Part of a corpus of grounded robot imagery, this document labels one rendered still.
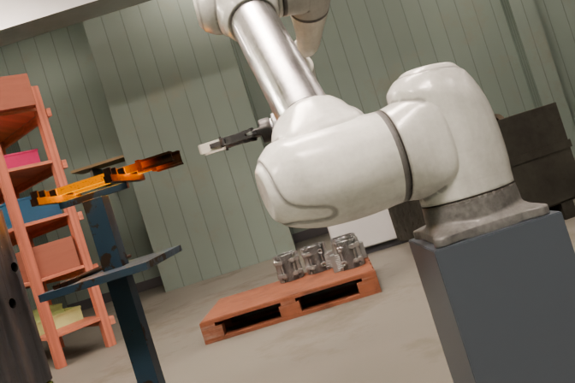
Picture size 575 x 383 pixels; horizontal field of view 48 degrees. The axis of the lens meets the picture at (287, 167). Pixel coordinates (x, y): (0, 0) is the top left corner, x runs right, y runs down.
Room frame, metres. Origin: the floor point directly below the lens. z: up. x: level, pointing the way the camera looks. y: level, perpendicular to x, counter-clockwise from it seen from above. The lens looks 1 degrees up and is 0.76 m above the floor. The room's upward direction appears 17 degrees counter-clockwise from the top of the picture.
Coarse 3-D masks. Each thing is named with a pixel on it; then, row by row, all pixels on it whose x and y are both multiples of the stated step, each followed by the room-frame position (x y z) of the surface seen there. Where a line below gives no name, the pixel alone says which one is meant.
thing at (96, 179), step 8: (168, 152) 1.84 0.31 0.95; (136, 160) 1.84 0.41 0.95; (144, 160) 1.85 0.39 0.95; (152, 160) 1.85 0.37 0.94; (160, 160) 1.85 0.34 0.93; (168, 160) 1.84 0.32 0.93; (128, 168) 1.85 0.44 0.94; (136, 168) 1.85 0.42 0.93; (144, 168) 1.85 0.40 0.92; (96, 176) 1.86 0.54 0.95; (72, 184) 1.86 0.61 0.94; (80, 184) 1.86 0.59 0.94; (88, 184) 1.86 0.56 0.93; (96, 184) 1.88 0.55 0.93; (48, 192) 1.87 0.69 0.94; (64, 192) 1.86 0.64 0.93
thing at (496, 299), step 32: (544, 224) 0.96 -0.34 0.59; (416, 256) 1.12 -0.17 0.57; (448, 256) 0.95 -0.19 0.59; (480, 256) 0.95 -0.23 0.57; (512, 256) 0.96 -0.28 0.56; (544, 256) 0.96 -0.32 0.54; (448, 288) 0.95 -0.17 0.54; (480, 288) 0.95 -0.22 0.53; (512, 288) 0.96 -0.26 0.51; (544, 288) 0.96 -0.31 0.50; (448, 320) 1.01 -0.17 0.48; (480, 320) 0.95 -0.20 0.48; (512, 320) 0.96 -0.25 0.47; (544, 320) 0.96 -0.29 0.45; (448, 352) 1.10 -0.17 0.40; (480, 352) 0.95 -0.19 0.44; (512, 352) 0.95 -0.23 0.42; (544, 352) 0.96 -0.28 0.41
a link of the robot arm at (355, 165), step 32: (224, 0) 1.36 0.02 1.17; (256, 0) 1.35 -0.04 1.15; (224, 32) 1.42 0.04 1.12; (256, 32) 1.26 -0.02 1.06; (256, 64) 1.22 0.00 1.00; (288, 64) 1.17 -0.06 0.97; (288, 96) 1.11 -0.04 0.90; (320, 96) 1.06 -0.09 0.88; (288, 128) 1.01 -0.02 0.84; (320, 128) 0.99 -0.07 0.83; (352, 128) 0.98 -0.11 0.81; (384, 128) 0.98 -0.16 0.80; (288, 160) 0.96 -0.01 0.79; (320, 160) 0.95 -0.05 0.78; (352, 160) 0.95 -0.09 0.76; (384, 160) 0.96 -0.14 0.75; (288, 192) 0.96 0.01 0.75; (320, 192) 0.95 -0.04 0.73; (352, 192) 0.96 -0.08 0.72; (384, 192) 0.97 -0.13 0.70; (288, 224) 1.00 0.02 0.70; (320, 224) 1.00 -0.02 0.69
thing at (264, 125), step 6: (258, 120) 1.96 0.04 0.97; (264, 120) 1.95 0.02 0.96; (258, 126) 1.95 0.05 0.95; (264, 126) 1.94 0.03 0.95; (270, 126) 1.94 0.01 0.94; (258, 132) 1.94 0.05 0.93; (264, 132) 1.94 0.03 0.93; (270, 132) 1.94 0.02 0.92; (264, 138) 1.95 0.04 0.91; (270, 138) 1.95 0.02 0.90
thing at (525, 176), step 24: (504, 120) 4.07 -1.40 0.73; (528, 120) 4.11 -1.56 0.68; (552, 120) 4.15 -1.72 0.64; (528, 144) 4.10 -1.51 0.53; (552, 144) 4.13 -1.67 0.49; (528, 168) 4.09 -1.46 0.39; (552, 168) 4.13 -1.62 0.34; (528, 192) 4.07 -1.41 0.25; (552, 192) 4.11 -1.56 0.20; (408, 216) 4.40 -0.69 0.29; (408, 240) 4.55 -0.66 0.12
